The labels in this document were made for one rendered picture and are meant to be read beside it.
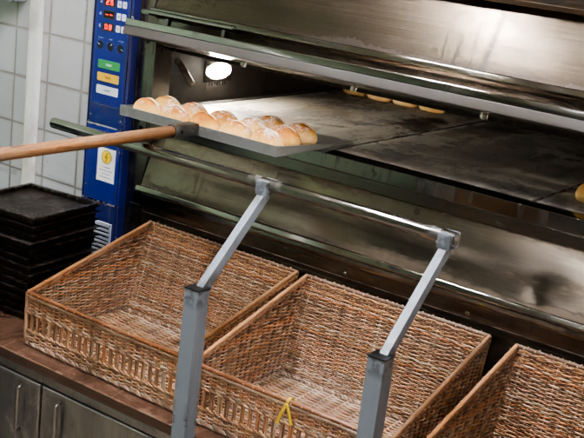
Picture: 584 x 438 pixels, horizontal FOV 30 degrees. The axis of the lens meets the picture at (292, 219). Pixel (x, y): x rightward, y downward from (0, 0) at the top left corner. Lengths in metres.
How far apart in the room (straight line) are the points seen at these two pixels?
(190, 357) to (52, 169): 1.27
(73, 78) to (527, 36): 1.49
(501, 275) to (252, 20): 0.95
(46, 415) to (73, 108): 1.02
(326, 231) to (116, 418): 0.73
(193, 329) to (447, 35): 0.93
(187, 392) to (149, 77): 1.10
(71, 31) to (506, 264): 1.55
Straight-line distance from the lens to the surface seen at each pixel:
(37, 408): 2.98
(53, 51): 3.52
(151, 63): 3.24
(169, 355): 2.66
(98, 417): 2.82
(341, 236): 2.87
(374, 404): 2.21
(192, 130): 2.88
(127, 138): 2.71
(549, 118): 2.42
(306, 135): 2.91
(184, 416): 2.53
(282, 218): 2.97
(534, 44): 2.59
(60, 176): 3.55
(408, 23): 2.74
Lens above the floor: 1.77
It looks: 15 degrees down
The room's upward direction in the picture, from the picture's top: 7 degrees clockwise
